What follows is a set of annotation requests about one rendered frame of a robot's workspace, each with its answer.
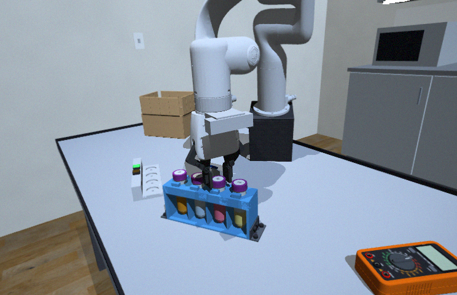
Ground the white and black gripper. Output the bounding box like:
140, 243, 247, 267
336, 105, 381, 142
186, 110, 245, 189

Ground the orange digital multimeter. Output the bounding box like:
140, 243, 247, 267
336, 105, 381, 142
355, 241, 457, 295

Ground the light grey button panel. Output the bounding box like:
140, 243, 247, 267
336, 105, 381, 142
183, 161, 223, 177

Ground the blue tube rack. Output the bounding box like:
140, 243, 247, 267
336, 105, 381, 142
163, 175, 258, 240

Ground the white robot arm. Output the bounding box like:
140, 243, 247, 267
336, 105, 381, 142
190, 0, 315, 135

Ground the purple screw cap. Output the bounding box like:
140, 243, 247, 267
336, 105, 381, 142
191, 172, 203, 184
173, 170, 187, 181
232, 179, 248, 192
213, 176, 226, 188

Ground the brown cardboard box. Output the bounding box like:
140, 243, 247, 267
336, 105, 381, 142
139, 91, 195, 139

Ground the black table edge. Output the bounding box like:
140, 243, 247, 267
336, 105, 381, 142
55, 123, 457, 295

